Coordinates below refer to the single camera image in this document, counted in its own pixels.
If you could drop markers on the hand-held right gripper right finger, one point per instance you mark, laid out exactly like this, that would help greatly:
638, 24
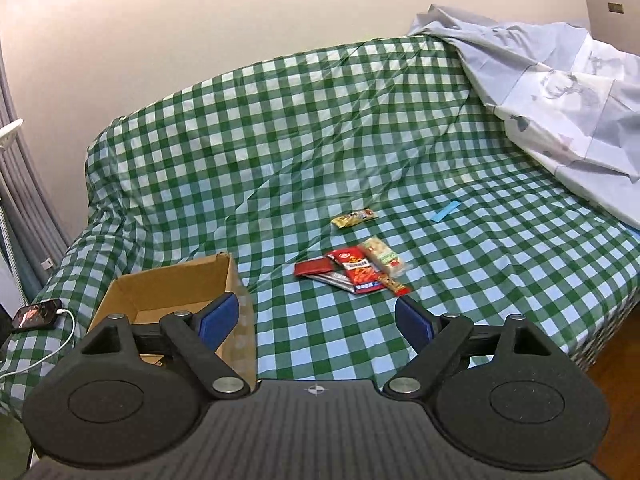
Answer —
412, 321

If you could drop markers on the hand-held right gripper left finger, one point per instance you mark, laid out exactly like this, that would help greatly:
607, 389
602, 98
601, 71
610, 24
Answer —
220, 317

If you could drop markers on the peanut nougat candy red-ended wrapper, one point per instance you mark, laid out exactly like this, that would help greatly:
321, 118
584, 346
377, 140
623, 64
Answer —
395, 285

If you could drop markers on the brown cardboard box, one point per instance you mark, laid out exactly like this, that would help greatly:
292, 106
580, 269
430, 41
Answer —
165, 285

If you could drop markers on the red snack bag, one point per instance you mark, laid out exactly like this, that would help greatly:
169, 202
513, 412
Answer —
356, 269

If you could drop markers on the white green snack packet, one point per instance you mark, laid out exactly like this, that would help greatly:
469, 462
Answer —
384, 255

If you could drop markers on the silver grey flat packet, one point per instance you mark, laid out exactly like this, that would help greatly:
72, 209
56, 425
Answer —
336, 281

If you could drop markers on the flat dark red packet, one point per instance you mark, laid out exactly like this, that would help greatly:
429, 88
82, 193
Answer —
311, 267

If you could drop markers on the light blue paper strip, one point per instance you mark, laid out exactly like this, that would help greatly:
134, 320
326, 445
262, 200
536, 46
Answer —
445, 211

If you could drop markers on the yellow snack packet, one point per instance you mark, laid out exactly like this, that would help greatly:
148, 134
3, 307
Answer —
353, 219

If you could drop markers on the black smartphone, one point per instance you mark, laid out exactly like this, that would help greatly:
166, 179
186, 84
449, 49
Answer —
36, 315

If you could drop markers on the green checked bedsheet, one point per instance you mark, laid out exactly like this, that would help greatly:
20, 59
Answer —
300, 135

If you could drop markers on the grey curtain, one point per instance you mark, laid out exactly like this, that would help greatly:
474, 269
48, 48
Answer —
27, 200

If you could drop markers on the white lamp head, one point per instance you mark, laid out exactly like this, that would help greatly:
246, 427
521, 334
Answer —
10, 134

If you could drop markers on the wall switch plate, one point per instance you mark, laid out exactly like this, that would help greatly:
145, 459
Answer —
615, 8

